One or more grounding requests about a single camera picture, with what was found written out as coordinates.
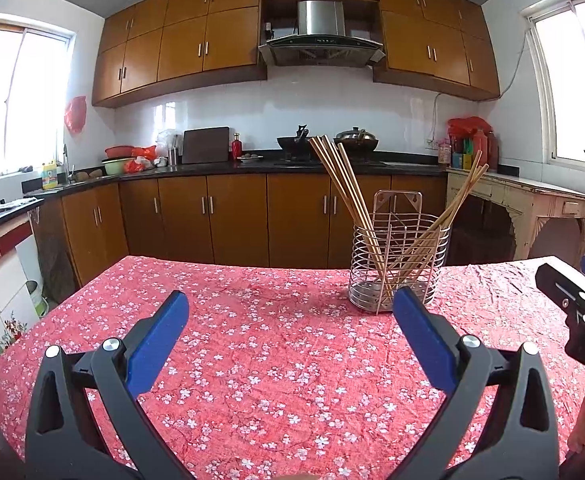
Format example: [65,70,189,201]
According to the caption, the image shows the crumpled red plastic bag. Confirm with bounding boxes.
[124,146,157,175]

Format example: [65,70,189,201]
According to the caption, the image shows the black wok with lid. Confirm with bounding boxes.
[276,124,316,156]

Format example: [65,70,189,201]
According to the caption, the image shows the white wall cable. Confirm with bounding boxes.
[425,27,531,148]

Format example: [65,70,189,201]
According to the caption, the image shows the large sliding window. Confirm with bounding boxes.
[0,22,78,183]

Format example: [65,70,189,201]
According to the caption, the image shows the worn white wooden table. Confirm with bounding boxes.
[445,167,585,263]

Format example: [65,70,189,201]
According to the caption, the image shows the bundle of wooden chopsticks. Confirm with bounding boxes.
[309,135,489,306]

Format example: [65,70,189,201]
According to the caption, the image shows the green plastic basin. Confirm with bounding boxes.
[101,158,136,177]

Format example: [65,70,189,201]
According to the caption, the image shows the tiled side counter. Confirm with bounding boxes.
[0,197,48,376]

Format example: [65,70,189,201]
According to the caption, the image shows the red floral tablecloth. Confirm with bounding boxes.
[0,255,585,480]

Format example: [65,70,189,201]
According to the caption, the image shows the wooden base cabinets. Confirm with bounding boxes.
[61,172,448,286]

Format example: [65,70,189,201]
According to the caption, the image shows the dark wooden cutting board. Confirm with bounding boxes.
[181,126,230,165]

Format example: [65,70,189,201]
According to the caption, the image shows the metal wire utensil holder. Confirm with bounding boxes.
[347,190,452,315]

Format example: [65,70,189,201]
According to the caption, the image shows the wooden wall cabinets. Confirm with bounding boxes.
[91,0,502,108]

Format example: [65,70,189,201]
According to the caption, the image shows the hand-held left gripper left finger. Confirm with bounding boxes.
[25,290,190,480]

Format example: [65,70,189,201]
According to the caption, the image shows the steel sink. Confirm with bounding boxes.
[37,177,104,194]

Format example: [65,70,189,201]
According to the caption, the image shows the white plastic bucket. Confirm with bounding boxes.
[25,280,49,318]

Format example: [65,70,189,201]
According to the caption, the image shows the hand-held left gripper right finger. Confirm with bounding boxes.
[393,286,558,480]

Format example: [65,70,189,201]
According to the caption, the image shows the steel range hood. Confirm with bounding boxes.
[257,0,386,68]

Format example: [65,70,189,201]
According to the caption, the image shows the wok with metal lid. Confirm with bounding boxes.
[333,127,379,153]

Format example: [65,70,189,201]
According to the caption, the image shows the black gas stove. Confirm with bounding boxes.
[272,157,388,168]

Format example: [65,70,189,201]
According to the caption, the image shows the red hanging plastic bag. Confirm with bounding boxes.
[64,96,88,135]

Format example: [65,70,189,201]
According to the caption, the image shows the red bag over bottles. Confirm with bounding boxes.
[447,116,493,136]

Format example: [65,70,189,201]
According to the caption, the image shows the black kitchen countertop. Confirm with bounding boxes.
[22,150,518,198]

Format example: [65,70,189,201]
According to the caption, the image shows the colourful carton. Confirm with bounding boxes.
[451,140,473,170]

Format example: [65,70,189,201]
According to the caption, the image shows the small sliding window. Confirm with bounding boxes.
[520,0,585,176]

